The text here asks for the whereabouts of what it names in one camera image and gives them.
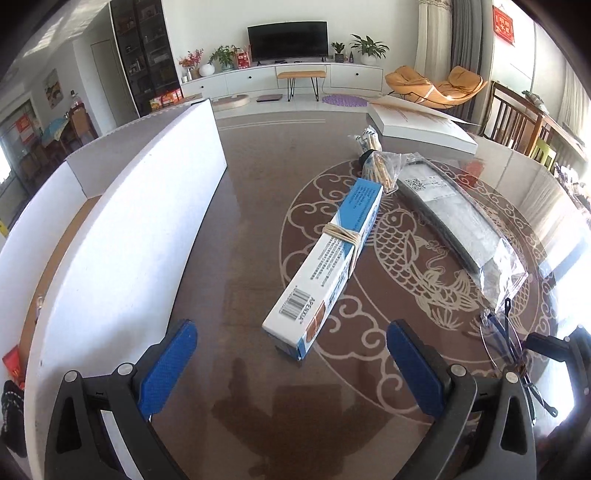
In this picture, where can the red flower vase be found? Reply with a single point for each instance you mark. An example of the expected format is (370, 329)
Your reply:
(190, 63)

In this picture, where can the bagged bundle of sticks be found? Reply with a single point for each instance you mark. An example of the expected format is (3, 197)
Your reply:
(376, 164)

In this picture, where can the green potted plant right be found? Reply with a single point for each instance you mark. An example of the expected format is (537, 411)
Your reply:
(371, 50)

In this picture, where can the white box lid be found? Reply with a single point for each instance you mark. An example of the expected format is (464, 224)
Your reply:
(407, 127)

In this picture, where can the grey curtain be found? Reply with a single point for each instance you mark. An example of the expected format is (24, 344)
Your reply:
(472, 36)

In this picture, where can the green potted plant left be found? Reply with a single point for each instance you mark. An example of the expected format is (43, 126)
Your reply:
(225, 57)

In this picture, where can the blue frame eyeglasses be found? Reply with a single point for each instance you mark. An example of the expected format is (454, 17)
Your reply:
(505, 351)

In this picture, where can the black velvet scrunchie bow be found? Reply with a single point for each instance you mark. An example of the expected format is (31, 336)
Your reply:
(12, 409)

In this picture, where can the red wall decoration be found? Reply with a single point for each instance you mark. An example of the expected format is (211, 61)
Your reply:
(503, 26)

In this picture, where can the wooden dining chair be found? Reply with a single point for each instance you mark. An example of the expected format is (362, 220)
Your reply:
(513, 121)

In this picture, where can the green potted plant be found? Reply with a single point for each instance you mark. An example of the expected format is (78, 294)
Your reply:
(371, 50)
(225, 57)

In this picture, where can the blue white ointment box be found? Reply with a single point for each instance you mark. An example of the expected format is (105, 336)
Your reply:
(298, 315)

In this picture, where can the large white storage box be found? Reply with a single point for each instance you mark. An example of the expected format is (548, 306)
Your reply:
(133, 201)

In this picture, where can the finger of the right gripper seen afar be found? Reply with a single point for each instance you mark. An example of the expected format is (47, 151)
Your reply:
(573, 350)

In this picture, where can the red candy-shaped gift box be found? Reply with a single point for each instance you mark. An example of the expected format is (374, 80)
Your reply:
(11, 361)

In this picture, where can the packaged phone case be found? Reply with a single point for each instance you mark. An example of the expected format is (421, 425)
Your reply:
(483, 250)

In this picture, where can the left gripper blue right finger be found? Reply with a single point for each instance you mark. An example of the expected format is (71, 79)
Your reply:
(503, 444)

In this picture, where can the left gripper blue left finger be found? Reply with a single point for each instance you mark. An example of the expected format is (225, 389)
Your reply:
(78, 444)

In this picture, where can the white tv cabinet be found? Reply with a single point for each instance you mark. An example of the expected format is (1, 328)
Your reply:
(345, 78)

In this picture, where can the purple round floor mat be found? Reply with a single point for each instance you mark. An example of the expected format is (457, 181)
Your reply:
(343, 100)

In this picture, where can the black television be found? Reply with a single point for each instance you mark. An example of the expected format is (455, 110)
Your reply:
(288, 40)

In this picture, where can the black glass display cabinet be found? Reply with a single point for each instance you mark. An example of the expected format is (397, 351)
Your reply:
(144, 51)

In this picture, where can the orange lounge chair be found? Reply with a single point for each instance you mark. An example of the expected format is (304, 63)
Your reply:
(458, 88)

